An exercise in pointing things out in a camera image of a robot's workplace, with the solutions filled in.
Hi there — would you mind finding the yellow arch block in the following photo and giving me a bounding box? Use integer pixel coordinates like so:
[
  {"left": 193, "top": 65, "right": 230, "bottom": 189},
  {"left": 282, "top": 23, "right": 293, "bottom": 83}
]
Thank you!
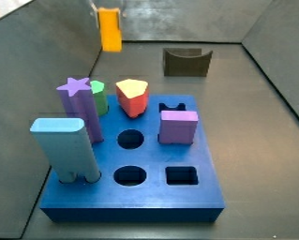
[{"left": 98, "top": 7, "right": 122, "bottom": 53}]

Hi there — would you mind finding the blue shape sorter board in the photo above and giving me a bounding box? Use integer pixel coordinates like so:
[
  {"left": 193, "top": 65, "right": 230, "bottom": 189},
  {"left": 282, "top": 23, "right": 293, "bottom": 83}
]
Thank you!
[{"left": 40, "top": 95, "right": 226, "bottom": 222}]

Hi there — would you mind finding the purple square block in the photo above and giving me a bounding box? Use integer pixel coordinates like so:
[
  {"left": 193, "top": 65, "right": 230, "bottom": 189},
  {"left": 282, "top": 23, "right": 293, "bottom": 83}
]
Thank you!
[{"left": 159, "top": 111, "right": 199, "bottom": 144}]

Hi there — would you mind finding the red pentagon block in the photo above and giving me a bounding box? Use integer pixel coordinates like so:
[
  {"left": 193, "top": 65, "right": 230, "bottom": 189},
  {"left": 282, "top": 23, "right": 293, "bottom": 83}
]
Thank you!
[{"left": 115, "top": 79, "right": 150, "bottom": 118}]

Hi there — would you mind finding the green hexagon block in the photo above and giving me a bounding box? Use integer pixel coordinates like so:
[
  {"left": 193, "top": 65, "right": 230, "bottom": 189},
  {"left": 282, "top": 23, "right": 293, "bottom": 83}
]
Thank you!
[{"left": 90, "top": 81, "right": 110, "bottom": 116}]

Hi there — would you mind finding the purple star block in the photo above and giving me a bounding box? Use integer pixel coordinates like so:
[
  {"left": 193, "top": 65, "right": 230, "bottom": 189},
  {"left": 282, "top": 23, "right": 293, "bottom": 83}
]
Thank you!
[{"left": 57, "top": 77, "right": 105, "bottom": 143}]

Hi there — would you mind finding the black curved stand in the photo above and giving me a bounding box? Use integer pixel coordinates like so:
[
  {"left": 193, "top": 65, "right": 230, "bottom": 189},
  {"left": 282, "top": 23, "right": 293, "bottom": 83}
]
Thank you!
[{"left": 163, "top": 48, "right": 213, "bottom": 77}]

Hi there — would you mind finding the light blue tall block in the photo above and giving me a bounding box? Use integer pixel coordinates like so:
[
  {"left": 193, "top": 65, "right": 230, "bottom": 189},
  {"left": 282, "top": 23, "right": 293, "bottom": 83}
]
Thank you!
[{"left": 30, "top": 118, "right": 101, "bottom": 183}]

